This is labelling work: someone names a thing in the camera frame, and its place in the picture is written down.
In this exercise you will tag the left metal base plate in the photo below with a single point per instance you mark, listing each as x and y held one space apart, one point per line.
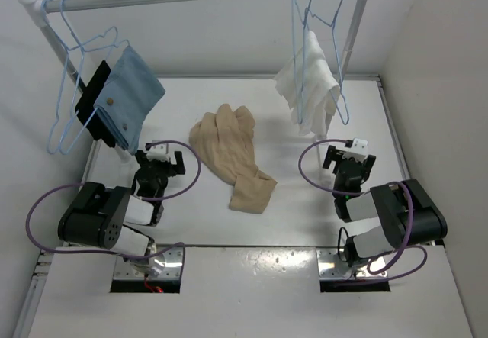
166 267

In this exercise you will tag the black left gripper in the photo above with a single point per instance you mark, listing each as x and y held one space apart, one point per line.
172 170

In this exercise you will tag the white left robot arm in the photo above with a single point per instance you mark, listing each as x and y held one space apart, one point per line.
107 218

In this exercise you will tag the black garment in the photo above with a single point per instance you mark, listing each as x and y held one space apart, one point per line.
85 106

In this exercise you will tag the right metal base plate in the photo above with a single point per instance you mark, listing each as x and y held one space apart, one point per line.
332 269

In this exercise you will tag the light blue wire hanger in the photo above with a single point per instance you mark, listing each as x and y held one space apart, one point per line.
299 59

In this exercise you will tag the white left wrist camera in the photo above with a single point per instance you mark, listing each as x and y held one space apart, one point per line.
159 152

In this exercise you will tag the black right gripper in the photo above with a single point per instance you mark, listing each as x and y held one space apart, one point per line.
334 155

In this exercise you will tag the empty blue hanger outer left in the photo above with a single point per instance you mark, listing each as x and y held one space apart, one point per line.
73 73

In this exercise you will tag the beige t shirt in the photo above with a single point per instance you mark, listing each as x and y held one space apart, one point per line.
224 142

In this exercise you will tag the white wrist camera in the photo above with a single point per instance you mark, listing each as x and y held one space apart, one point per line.
356 149
159 152

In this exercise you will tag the light blue denim garment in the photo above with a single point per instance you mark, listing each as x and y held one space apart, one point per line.
130 92

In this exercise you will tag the white knitted cloth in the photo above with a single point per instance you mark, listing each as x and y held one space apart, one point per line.
320 90

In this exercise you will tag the metal base plate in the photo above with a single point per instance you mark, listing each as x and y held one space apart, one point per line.
166 267
332 269

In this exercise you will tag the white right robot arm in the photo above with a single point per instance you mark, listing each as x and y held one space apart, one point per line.
403 210

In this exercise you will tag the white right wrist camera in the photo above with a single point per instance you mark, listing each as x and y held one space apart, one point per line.
356 149

